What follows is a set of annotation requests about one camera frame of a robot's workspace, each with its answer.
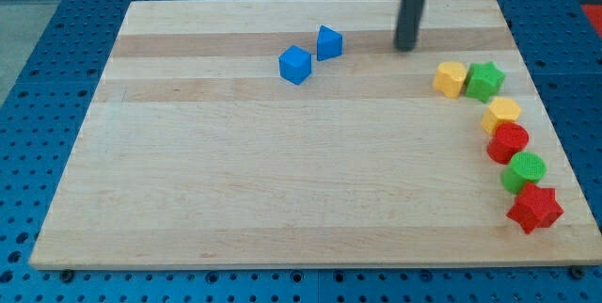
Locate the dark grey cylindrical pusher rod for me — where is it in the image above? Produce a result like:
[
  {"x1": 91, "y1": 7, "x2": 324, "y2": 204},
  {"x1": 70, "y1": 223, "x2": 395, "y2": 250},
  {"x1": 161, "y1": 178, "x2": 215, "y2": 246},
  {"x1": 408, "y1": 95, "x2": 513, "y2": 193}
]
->
[{"x1": 394, "y1": 0, "x2": 425, "y2": 52}]

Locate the yellow hexagon block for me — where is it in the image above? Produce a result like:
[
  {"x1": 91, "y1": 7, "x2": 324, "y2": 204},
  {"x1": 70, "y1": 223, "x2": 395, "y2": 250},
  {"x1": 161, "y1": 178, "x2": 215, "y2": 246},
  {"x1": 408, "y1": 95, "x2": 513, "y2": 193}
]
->
[{"x1": 481, "y1": 97, "x2": 522, "y2": 136}]

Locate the yellow heart block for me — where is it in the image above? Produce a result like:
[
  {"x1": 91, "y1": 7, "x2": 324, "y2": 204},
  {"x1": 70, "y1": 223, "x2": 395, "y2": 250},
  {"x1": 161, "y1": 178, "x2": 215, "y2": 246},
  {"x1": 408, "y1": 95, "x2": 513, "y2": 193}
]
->
[{"x1": 432, "y1": 61, "x2": 467, "y2": 98}]

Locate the blue triangular prism block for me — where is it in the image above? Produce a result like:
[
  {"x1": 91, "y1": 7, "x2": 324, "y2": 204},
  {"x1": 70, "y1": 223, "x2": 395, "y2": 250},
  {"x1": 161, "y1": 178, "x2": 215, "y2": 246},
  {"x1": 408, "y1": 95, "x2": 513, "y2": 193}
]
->
[{"x1": 316, "y1": 25, "x2": 343, "y2": 61}]

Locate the green star block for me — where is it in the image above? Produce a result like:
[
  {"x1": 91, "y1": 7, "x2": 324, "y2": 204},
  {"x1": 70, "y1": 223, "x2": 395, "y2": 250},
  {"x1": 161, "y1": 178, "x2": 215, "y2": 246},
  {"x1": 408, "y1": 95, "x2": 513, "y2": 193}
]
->
[{"x1": 465, "y1": 61, "x2": 506, "y2": 104}]

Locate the blue cube block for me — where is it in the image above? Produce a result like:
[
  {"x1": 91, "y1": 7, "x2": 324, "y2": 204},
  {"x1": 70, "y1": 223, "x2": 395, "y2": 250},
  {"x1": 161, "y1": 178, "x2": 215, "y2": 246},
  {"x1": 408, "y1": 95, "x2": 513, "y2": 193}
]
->
[{"x1": 278, "y1": 45, "x2": 312, "y2": 85}]

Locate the red cylinder block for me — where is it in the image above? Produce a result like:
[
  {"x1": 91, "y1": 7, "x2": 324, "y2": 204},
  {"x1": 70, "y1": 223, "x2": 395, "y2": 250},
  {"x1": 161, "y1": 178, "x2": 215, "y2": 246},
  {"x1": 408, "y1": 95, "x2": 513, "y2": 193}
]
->
[{"x1": 486, "y1": 122, "x2": 530, "y2": 165}]

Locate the wooden board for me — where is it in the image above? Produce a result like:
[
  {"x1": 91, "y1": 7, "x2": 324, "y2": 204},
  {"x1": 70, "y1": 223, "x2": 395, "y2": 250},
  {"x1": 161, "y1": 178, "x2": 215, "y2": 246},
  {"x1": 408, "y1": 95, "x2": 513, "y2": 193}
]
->
[{"x1": 29, "y1": 0, "x2": 601, "y2": 270}]

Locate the green cylinder block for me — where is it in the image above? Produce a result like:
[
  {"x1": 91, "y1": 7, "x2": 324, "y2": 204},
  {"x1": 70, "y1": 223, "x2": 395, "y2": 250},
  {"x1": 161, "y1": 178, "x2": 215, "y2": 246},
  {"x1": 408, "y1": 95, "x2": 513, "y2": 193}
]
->
[{"x1": 500, "y1": 151, "x2": 547, "y2": 195}]

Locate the red star block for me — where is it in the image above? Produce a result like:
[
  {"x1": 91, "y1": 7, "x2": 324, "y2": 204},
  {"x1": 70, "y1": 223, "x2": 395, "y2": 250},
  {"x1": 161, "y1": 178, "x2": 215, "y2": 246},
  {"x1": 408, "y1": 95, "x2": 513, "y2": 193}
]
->
[{"x1": 506, "y1": 182, "x2": 564, "y2": 234}]

